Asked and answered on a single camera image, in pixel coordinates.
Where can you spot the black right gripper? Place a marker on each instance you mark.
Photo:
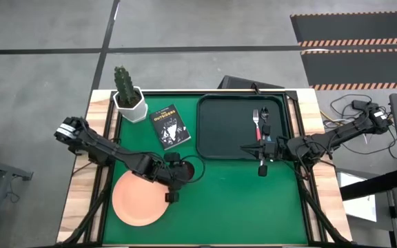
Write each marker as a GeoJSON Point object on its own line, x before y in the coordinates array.
{"type": "Point", "coordinates": [276, 151]}

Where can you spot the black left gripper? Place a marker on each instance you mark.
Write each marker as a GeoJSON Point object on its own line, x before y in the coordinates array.
{"type": "Point", "coordinates": [175, 175]}

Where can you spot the dark red cup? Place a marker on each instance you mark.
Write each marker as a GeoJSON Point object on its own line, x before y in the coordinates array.
{"type": "Point", "coordinates": [190, 170]}

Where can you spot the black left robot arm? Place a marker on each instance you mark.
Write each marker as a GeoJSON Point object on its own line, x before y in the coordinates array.
{"type": "Point", "coordinates": [98, 144]}

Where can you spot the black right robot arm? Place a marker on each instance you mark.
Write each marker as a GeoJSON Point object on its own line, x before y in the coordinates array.
{"type": "Point", "coordinates": [340, 132]}

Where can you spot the orange round plate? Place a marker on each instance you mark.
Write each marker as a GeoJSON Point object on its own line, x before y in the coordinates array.
{"type": "Point", "coordinates": [136, 203]}

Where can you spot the dark green plastic tray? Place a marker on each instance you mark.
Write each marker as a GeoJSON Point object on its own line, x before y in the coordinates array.
{"type": "Point", "coordinates": [226, 127]}

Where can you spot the black Outsiders book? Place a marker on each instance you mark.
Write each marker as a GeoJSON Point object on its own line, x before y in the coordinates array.
{"type": "Point", "coordinates": [169, 127]}

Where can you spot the green table mat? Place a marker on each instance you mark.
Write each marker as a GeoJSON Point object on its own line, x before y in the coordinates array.
{"type": "Point", "coordinates": [219, 199]}

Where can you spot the white hexagonal plant pot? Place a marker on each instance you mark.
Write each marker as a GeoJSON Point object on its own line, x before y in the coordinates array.
{"type": "Point", "coordinates": [136, 112]}

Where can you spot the green cactus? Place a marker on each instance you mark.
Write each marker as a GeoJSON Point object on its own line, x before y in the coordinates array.
{"type": "Point", "coordinates": [122, 84]}

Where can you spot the black power adapter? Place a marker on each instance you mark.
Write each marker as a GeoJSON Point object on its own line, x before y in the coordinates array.
{"type": "Point", "coordinates": [359, 104]}

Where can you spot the white sheet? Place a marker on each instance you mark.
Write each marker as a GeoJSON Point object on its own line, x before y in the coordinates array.
{"type": "Point", "coordinates": [357, 203]}

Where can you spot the black striped-edge floor mat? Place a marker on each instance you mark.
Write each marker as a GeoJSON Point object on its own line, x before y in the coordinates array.
{"type": "Point", "coordinates": [353, 27]}
{"type": "Point", "coordinates": [360, 67]}

